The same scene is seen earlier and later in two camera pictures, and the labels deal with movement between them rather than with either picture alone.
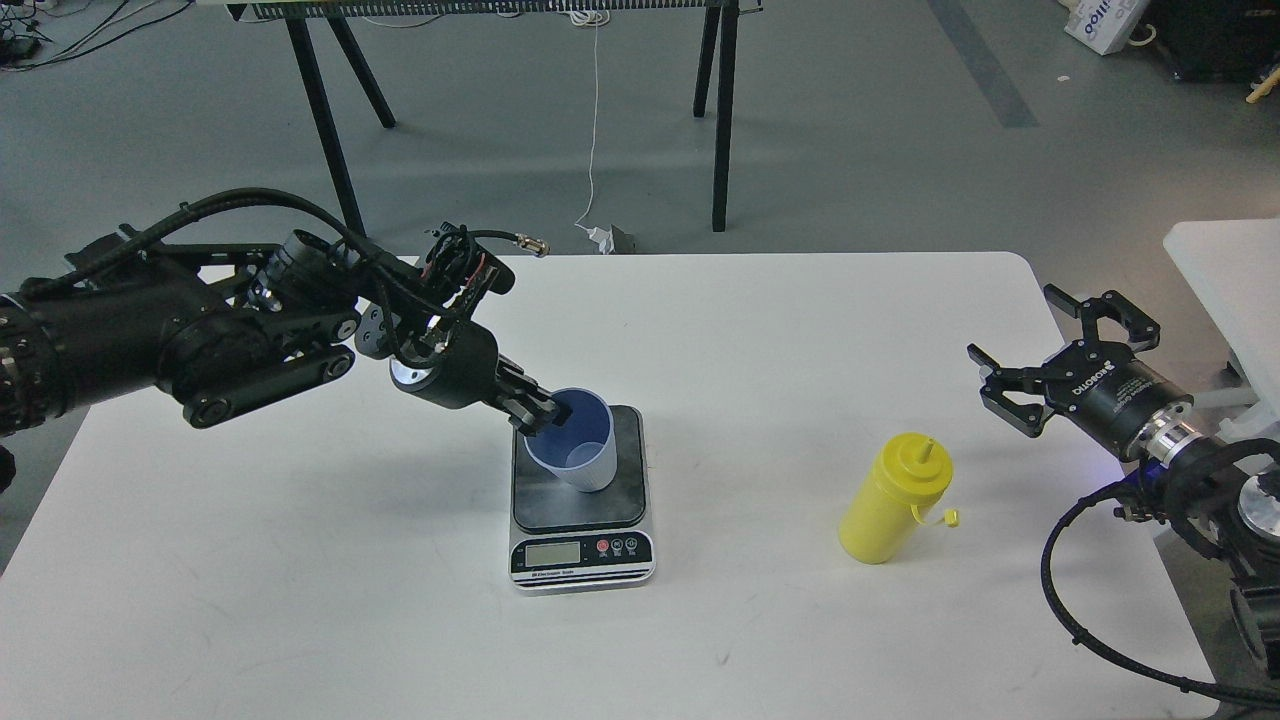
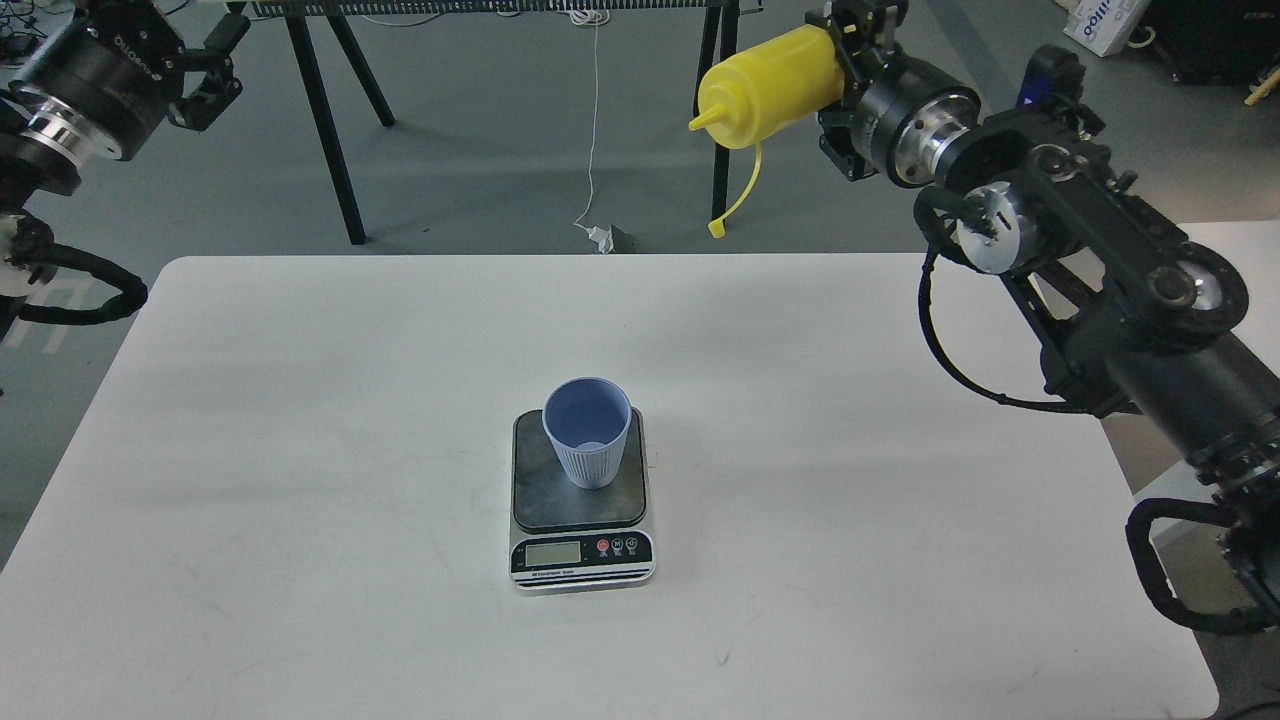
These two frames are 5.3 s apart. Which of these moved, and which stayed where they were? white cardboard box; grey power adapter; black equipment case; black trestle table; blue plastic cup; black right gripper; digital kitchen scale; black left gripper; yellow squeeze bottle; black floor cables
Moved: yellow squeeze bottle; blue plastic cup; black right gripper; black left gripper
Stayed: grey power adapter; digital kitchen scale; white cardboard box; black trestle table; black equipment case; black floor cables
